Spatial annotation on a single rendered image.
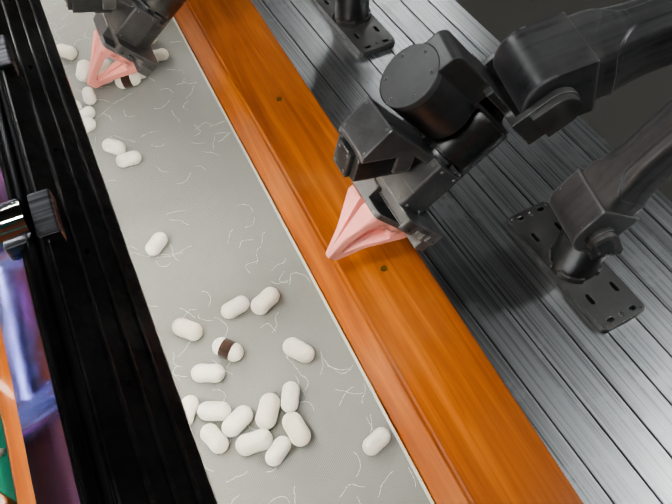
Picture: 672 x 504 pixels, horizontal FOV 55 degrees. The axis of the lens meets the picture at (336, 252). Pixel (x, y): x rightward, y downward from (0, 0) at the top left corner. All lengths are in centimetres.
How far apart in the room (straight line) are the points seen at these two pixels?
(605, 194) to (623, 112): 145
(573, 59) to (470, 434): 36
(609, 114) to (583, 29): 160
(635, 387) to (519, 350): 14
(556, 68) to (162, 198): 52
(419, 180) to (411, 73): 9
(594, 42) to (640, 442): 45
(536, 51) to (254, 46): 54
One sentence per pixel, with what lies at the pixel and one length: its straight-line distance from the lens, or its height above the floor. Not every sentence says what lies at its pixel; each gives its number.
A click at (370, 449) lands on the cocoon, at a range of 66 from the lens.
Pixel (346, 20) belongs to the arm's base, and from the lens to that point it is 119.
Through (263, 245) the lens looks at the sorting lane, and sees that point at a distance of 80.
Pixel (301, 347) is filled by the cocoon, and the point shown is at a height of 76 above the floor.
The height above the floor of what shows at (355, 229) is 90.
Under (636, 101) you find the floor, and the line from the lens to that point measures 226.
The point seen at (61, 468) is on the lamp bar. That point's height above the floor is 110.
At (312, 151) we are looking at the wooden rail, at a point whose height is 76.
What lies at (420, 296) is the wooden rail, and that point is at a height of 77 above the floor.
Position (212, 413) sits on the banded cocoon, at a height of 76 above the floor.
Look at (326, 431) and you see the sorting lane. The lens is 68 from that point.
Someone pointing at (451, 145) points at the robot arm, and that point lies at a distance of 58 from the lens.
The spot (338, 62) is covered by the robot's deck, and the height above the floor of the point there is 67.
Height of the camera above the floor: 139
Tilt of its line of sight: 55 degrees down
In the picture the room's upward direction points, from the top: straight up
